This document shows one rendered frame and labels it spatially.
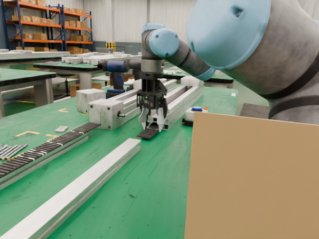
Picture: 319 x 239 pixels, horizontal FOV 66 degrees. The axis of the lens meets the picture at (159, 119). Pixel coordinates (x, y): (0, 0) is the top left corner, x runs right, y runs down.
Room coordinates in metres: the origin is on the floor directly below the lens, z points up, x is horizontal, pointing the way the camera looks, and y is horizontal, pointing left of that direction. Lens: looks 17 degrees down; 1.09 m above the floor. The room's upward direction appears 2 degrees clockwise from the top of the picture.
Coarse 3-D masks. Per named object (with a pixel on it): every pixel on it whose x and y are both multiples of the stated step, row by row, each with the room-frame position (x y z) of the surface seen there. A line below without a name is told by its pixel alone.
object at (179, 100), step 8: (176, 88) 1.34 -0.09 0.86; (184, 88) 1.42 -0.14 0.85; (192, 88) 1.36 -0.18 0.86; (200, 88) 1.52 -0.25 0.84; (168, 96) 1.12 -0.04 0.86; (176, 96) 1.25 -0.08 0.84; (184, 96) 1.12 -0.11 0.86; (192, 96) 1.29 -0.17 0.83; (200, 96) 1.54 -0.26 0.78; (168, 104) 1.07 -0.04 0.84; (176, 104) 0.97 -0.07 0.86; (184, 104) 1.11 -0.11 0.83; (192, 104) 1.30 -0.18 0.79; (152, 112) 0.92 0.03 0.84; (168, 112) 0.90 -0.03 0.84; (176, 112) 0.98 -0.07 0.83; (184, 112) 1.12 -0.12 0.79; (152, 120) 0.90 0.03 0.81; (168, 120) 0.91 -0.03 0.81; (176, 120) 0.98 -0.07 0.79; (168, 128) 0.88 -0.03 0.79
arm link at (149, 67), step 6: (144, 60) 0.81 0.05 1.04; (150, 60) 0.80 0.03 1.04; (156, 60) 0.80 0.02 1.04; (162, 60) 0.82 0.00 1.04; (144, 66) 0.81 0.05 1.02; (150, 66) 0.80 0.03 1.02; (156, 66) 0.80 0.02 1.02; (162, 66) 0.83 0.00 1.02; (144, 72) 0.82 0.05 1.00; (150, 72) 0.80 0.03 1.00; (156, 72) 0.81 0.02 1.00
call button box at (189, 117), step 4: (188, 112) 0.94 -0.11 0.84; (192, 112) 0.94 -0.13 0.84; (188, 116) 0.94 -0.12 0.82; (192, 116) 0.94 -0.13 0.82; (184, 120) 0.98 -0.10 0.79; (188, 120) 0.94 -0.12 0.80; (192, 120) 0.94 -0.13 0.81; (184, 124) 0.95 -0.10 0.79; (188, 124) 0.94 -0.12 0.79; (192, 124) 0.93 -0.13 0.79
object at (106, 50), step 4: (96, 48) 6.14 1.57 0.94; (100, 48) 5.80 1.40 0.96; (104, 48) 5.78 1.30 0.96; (108, 48) 5.76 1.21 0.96; (112, 48) 5.89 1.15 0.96; (124, 48) 6.62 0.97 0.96; (88, 52) 5.80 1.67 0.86; (92, 52) 5.83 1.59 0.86; (96, 52) 5.91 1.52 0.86; (100, 52) 5.81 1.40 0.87; (104, 52) 5.79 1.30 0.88; (108, 52) 5.77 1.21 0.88; (112, 52) 5.89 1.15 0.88; (116, 52) 6.37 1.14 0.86; (120, 52) 6.47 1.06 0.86; (108, 72) 6.38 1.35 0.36; (100, 76) 6.24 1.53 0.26; (104, 76) 6.27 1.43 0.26; (108, 76) 6.30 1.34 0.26; (96, 80) 5.76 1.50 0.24; (100, 80) 5.74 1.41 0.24; (104, 80) 5.71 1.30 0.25; (108, 80) 5.69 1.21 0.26
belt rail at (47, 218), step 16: (128, 144) 0.66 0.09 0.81; (112, 160) 0.56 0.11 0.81; (128, 160) 0.62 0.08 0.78; (80, 176) 0.47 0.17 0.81; (96, 176) 0.48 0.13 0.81; (64, 192) 0.41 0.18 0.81; (80, 192) 0.42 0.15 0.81; (48, 208) 0.37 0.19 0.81; (64, 208) 0.37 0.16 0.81; (32, 224) 0.32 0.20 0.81; (48, 224) 0.33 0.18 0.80
